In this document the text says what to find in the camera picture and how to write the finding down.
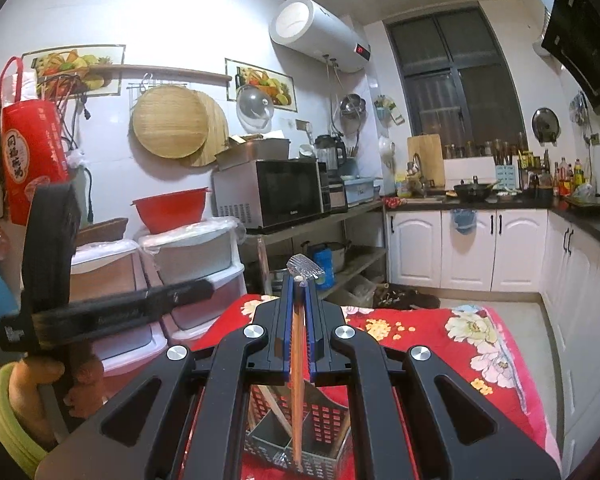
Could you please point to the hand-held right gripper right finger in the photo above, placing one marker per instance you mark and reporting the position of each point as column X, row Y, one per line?
column 312, row 340

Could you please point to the small black appliance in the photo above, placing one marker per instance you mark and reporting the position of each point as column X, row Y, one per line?
column 338, row 196

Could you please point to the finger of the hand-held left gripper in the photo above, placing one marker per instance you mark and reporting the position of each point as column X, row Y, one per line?
column 185, row 296

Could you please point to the pink underlay cloth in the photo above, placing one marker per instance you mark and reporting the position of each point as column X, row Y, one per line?
column 540, row 410

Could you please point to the white plastic drawer unit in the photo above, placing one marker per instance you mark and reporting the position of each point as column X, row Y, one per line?
column 195, row 255
column 115, row 275

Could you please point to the woven wicker tray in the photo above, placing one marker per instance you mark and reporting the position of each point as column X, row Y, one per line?
column 102, row 232

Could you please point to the glass pot lid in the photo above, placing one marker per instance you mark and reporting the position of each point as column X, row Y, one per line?
column 255, row 107

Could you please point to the blue plastic jug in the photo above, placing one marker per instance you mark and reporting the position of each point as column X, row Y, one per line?
column 325, row 265

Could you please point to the red shopping bag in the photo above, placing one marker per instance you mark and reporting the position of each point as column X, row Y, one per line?
column 30, row 150

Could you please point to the pale blue container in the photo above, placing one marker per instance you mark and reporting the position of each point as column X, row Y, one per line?
column 362, row 191

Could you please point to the black range hood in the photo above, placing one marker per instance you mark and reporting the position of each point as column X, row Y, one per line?
column 590, row 45

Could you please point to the blue hanging cloth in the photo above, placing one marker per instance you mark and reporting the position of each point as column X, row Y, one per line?
column 463, row 220

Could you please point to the white kitchen cabinets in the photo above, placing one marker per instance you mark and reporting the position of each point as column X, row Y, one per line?
column 505, row 250

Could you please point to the green wall utensil holder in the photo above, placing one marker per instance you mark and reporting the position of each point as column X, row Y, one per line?
column 387, row 110

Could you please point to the long wooden rolling pin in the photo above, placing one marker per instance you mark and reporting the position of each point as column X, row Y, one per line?
column 170, row 71

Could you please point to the hanging steel pot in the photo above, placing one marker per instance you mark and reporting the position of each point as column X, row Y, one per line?
column 352, row 107

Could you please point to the large round bamboo tray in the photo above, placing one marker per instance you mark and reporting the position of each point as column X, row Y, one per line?
column 170, row 120

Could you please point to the dark hanging pot lid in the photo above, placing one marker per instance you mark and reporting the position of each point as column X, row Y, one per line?
column 545, row 124

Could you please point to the stainless steel shelf rack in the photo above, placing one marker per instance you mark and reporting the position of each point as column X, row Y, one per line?
column 330, row 220

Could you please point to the row of windowsill jars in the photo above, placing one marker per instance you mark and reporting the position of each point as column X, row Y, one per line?
column 480, row 149

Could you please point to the wooden cutting board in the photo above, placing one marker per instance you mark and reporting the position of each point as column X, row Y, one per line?
column 430, row 155

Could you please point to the chopstick pair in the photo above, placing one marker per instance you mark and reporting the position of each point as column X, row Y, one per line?
column 298, row 410

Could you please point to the fruit wall poster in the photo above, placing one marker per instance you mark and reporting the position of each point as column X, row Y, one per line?
column 270, row 82
column 60, row 62

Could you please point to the blue knife block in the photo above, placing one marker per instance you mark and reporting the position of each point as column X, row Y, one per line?
column 506, row 175

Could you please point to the black wok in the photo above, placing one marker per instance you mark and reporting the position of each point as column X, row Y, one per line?
column 472, row 191

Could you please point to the row of condiment bottles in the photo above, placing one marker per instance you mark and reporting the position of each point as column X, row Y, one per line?
column 570, row 177

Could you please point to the white water heater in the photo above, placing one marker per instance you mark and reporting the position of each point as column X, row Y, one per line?
column 320, row 35

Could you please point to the red floral tablecloth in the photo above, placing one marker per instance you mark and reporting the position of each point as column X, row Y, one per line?
column 420, row 325

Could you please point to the black blender jug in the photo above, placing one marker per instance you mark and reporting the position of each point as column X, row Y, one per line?
column 330, row 155

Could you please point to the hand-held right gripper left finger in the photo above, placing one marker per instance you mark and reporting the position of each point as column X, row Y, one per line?
column 286, row 330

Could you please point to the red plastic basin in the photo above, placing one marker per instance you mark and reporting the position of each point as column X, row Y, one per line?
column 170, row 210

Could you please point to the person's left hand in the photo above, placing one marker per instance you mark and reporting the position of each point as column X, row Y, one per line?
column 30, row 375

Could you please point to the silver microwave oven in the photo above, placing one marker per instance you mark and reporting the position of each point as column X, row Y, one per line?
column 285, row 192

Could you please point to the dark framed window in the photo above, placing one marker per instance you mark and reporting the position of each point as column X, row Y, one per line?
column 455, row 95

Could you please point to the black kitchen countertop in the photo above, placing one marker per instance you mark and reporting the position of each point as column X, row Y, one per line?
column 580, row 217

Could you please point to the grey plastic utensil basket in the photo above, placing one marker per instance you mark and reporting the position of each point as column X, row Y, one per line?
column 325, row 420

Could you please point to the grey metal tub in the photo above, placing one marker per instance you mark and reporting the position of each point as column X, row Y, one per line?
column 267, row 149

